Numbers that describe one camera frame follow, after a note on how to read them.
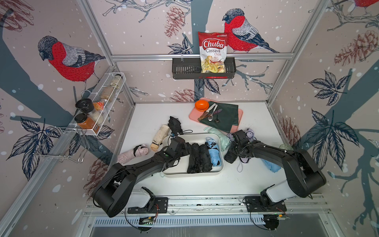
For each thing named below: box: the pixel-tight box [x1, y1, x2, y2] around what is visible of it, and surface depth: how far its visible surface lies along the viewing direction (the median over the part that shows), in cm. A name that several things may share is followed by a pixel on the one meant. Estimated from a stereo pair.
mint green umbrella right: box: [203, 126, 235, 152], surface depth 94 cm
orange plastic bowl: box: [194, 99, 210, 112], surface depth 116 cm
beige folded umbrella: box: [150, 124, 171, 153], surface depth 99 cm
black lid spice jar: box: [75, 97, 95, 114], surface depth 63 cm
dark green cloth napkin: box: [198, 103, 239, 133], surface depth 113 cm
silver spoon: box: [207, 104, 219, 122], surface depth 113 cm
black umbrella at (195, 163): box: [186, 143, 202, 174], surface depth 85 cm
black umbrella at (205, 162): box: [198, 144, 213, 172], surface depth 87 cm
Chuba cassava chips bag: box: [198, 31, 229, 74], surface depth 85 cm
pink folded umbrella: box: [116, 144, 149, 164], surface depth 89 cm
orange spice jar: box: [74, 113, 100, 135], surface depth 62 cm
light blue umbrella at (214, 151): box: [205, 137, 222, 167], surface depth 89 cm
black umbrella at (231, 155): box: [224, 146, 239, 164], surface depth 89 cm
